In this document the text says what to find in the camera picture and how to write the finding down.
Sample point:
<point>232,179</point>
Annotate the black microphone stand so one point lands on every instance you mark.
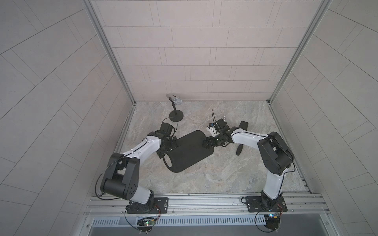
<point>176,115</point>

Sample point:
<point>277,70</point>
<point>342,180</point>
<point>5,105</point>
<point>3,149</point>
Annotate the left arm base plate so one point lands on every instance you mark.
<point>159,205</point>

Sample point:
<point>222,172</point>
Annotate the left green circuit board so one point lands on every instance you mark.
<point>146,224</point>

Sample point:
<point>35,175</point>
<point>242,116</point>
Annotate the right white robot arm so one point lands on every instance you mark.
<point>276,156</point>

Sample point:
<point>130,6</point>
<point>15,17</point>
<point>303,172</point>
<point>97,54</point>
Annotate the black knife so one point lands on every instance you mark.
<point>241,139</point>

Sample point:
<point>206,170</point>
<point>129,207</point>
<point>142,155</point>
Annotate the silver microphone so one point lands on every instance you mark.
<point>174,99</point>

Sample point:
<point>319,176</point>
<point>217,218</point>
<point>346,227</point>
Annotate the black cutting board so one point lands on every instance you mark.
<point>188,150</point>

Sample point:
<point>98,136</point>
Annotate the right corner aluminium post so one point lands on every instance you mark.
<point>319,14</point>

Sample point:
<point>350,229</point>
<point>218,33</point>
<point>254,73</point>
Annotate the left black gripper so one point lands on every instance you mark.
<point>165,146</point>

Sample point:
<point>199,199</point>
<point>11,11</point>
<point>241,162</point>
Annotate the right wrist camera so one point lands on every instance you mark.
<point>218,127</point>

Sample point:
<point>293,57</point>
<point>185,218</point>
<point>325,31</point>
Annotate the left corner aluminium post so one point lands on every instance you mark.
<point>105,43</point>

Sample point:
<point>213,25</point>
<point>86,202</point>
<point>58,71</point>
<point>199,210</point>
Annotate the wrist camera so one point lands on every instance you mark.
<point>218,127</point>
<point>166,129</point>

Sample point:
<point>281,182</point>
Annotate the aluminium rail frame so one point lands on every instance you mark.
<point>210,204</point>

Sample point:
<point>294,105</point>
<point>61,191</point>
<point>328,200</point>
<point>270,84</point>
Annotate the corner aluminium post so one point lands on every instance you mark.
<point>319,14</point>
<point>105,43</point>

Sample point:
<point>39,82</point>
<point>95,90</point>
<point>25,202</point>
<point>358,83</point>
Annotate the right green circuit board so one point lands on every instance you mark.
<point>272,222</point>

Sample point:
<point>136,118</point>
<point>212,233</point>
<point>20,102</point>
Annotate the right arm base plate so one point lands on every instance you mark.
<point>264,204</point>

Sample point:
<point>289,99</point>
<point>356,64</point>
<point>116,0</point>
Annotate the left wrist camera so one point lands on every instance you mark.
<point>166,129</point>

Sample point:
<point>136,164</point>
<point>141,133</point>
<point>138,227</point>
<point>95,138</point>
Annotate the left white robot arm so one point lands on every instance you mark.
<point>121,177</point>

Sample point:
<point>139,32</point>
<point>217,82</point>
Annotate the green circuit board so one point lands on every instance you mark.
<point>272,222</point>
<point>146,224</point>

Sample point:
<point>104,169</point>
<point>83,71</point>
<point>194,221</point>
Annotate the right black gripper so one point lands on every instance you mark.
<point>205,142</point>

